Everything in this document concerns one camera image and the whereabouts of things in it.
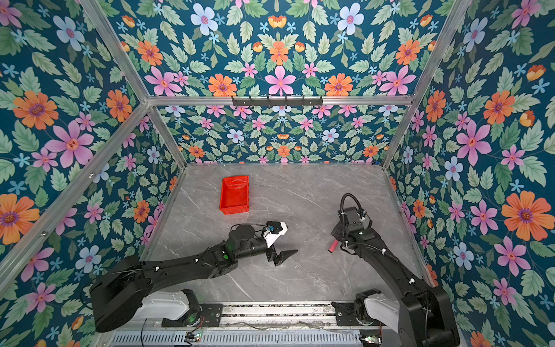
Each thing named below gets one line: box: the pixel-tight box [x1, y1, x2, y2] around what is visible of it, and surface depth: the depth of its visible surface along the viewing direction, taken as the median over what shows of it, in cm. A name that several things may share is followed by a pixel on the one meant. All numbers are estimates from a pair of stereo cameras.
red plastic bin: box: [219, 175, 250, 215], surface depth 107 cm
